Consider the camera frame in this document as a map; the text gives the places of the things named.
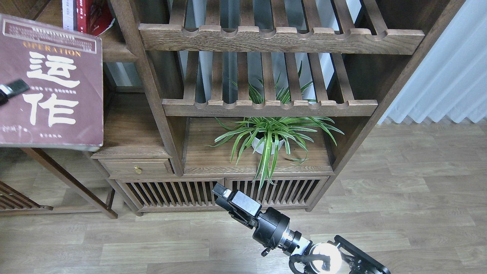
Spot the wooden drawer with brass knob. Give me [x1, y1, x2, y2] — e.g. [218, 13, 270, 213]
[99, 158, 173, 178]

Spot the dark maroon book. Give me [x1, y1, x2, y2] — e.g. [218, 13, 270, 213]
[0, 14, 104, 151]

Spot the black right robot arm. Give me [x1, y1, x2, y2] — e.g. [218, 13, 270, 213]
[212, 183, 390, 274]

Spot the white plant pot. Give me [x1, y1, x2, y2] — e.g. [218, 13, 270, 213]
[251, 135, 285, 155]

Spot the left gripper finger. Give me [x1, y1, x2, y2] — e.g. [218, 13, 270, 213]
[0, 79, 30, 106]

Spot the dark wooden bookshelf unit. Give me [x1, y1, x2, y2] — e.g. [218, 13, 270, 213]
[0, 0, 465, 217]

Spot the wooden side furniture left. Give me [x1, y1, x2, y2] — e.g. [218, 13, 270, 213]
[1, 147, 117, 218]

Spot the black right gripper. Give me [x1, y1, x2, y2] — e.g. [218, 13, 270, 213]
[212, 183, 311, 256]

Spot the white pleated curtain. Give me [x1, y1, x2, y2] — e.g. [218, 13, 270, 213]
[379, 0, 487, 123]

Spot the white paperback book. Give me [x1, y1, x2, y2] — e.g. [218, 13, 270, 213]
[62, 0, 78, 31]

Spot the right slatted cabinet door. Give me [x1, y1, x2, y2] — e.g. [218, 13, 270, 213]
[224, 176, 328, 210]

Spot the green spider plant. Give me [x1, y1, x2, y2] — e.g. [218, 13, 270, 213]
[207, 61, 345, 191]

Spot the red paperback book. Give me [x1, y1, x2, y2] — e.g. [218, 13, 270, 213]
[74, 0, 115, 36]

